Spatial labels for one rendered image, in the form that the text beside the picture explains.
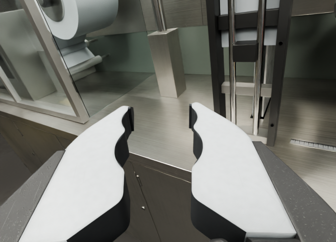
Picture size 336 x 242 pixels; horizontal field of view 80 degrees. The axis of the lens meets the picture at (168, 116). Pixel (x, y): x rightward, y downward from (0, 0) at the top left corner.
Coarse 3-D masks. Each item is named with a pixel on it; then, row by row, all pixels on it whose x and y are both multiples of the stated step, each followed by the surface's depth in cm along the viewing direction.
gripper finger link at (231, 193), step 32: (192, 128) 12; (224, 128) 9; (224, 160) 7; (256, 160) 7; (192, 192) 6; (224, 192) 6; (256, 192) 6; (192, 224) 7; (224, 224) 6; (256, 224) 5; (288, 224) 5
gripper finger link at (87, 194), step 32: (96, 128) 10; (128, 128) 11; (64, 160) 8; (96, 160) 8; (64, 192) 7; (96, 192) 6; (128, 192) 8; (32, 224) 6; (64, 224) 6; (96, 224) 6; (128, 224) 7
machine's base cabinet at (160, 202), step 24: (0, 120) 138; (24, 144) 139; (48, 144) 110; (144, 168) 69; (144, 192) 79; (168, 192) 69; (144, 216) 93; (168, 216) 79; (144, 240) 112; (168, 240) 93; (192, 240) 79
